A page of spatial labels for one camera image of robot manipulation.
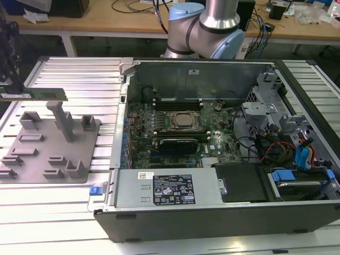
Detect black RAM slot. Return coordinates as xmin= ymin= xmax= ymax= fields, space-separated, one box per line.
xmin=154 ymin=129 xmax=209 ymax=135
xmin=154 ymin=103 xmax=203 ymax=111
xmin=155 ymin=134 xmax=212 ymax=141

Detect white crumpled paper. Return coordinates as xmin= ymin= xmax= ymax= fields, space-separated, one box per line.
xmin=23 ymin=7 xmax=50 ymax=24

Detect small black device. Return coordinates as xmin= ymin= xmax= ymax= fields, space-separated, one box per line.
xmin=268 ymin=0 xmax=288 ymax=20

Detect wooden desk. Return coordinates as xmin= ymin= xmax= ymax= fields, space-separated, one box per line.
xmin=0 ymin=0 xmax=340 ymax=57

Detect black plastic air shroud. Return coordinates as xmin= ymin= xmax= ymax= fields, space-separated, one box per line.
xmin=211 ymin=163 xmax=269 ymax=203

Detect metal drive cage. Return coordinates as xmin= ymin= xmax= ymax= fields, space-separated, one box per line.
xmin=241 ymin=71 xmax=288 ymax=139

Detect black graphics card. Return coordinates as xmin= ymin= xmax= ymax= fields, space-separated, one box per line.
xmin=158 ymin=138 xmax=199 ymax=154

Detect blue disk carrier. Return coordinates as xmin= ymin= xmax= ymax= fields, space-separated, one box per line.
xmin=270 ymin=169 xmax=335 ymax=200

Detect clear plastic bags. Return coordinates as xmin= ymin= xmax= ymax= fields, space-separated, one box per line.
xmin=294 ymin=4 xmax=334 ymax=26

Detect blue SATA cable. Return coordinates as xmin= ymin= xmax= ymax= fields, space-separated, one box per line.
xmin=295 ymin=143 xmax=315 ymax=171

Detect metal CPU socket cover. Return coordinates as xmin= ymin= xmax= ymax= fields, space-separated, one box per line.
xmin=168 ymin=110 xmax=205 ymax=131

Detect installed green RAM stick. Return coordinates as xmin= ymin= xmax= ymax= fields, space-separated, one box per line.
xmin=156 ymin=97 xmax=200 ymax=103

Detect grey power supply unit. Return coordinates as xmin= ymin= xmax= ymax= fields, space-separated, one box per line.
xmin=113 ymin=169 xmax=223 ymax=208

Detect grey case corner latch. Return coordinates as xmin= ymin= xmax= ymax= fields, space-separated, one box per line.
xmin=118 ymin=57 xmax=134 ymax=81

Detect silver chipset heatsink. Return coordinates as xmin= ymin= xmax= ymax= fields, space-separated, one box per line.
xmin=203 ymin=156 xmax=222 ymax=167

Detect green motherboard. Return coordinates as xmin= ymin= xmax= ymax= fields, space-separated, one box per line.
xmin=121 ymin=99 xmax=244 ymax=169

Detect silver CPU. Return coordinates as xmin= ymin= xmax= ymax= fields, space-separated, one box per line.
xmin=176 ymin=114 xmax=196 ymax=127

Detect black open PC case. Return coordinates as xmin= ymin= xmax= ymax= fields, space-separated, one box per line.
xmin=93 ymin=57 xmax=340 ymax=244

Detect red orange yellow wire bundle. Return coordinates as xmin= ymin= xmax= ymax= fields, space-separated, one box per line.
xmin=259 ymin=141 xmax=296 ymax=163

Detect grey plastic parts rack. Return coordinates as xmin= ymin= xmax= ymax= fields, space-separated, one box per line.
xmin=0 ymin=100 xmax=103 ymax=184

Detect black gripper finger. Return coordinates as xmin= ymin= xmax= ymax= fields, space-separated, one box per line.
xmin=10 ymin=60 xmax=26 ymax=92

